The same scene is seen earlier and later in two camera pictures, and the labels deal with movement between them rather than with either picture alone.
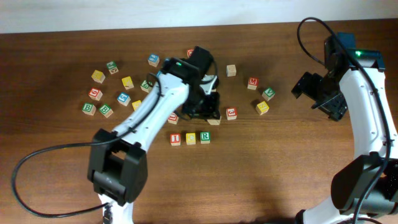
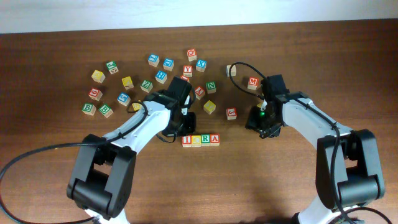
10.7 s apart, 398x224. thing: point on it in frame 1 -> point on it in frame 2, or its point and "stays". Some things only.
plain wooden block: x=231 y=70 stays
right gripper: x=333 y=108 -> x=252 y=121
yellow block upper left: x=127 y=83 stays
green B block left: x=89 y=109 stays
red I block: x=175 y=139 -> x=186 y=141
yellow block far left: x=98 y=76 stays
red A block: x=214 y=122 -> x=215 y=140
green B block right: x=106 y=110 stays
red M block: x=253 y=83 stays
